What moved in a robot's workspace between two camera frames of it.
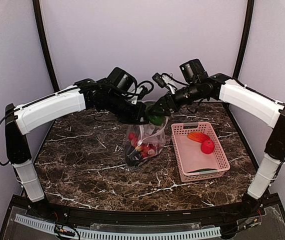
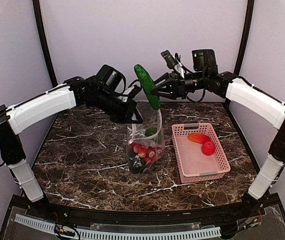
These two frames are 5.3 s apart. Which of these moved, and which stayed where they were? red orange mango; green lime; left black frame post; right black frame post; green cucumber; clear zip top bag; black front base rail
Moved: green cucumber; green lime; clear zip top bag
Stayed: left black frame post; right black frame post; red orange mango; black front base rail
